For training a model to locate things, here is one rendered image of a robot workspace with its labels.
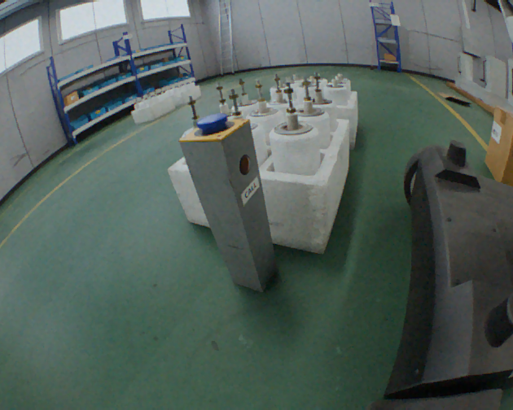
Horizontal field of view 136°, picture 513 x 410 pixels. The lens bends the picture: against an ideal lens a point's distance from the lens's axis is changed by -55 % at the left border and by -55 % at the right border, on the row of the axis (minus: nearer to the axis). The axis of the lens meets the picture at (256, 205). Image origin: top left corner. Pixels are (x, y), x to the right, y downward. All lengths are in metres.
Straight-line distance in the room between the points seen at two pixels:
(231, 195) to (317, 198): 0.17
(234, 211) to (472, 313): 0.32
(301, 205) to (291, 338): 0.24
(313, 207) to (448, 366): 0.35
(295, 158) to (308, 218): 0.12
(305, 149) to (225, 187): 0.18
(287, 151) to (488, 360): 0.43
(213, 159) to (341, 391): 0.39
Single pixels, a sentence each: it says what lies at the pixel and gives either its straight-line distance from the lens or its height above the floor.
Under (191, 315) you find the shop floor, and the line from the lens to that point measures 0.48.
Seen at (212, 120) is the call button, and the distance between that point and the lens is 0.28.
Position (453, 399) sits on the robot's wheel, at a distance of 0.25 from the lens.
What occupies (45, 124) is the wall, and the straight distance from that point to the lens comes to 5.34.
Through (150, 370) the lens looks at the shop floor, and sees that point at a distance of 0.48.
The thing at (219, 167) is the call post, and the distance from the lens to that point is 0.27.
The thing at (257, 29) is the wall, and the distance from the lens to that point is 7.60.
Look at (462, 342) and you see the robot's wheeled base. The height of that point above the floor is 0.20.
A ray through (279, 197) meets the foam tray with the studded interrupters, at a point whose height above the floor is 0.14.
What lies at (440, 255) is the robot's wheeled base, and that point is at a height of 0.18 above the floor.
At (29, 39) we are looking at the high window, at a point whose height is 2.91.
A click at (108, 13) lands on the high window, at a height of 2.90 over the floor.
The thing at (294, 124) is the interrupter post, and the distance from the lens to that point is 0.43.
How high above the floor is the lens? 0.39
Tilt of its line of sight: 37 degrees down
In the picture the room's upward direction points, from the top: 12 degrees counter-clockwise
